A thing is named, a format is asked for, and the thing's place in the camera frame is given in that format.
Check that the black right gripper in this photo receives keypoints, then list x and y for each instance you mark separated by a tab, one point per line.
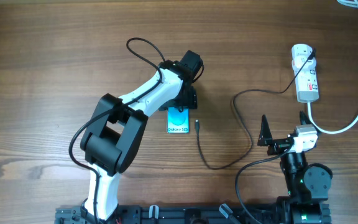
266	139

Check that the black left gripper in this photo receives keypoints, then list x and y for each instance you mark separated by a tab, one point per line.
190	102

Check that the blue Galaxy smartphone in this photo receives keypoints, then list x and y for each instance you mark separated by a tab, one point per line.
177	121

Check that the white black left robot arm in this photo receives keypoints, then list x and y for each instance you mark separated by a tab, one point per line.
113	138

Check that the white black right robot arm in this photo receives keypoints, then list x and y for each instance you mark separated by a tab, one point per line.
307	184

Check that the white power strip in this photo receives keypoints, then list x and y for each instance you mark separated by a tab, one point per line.
304	67

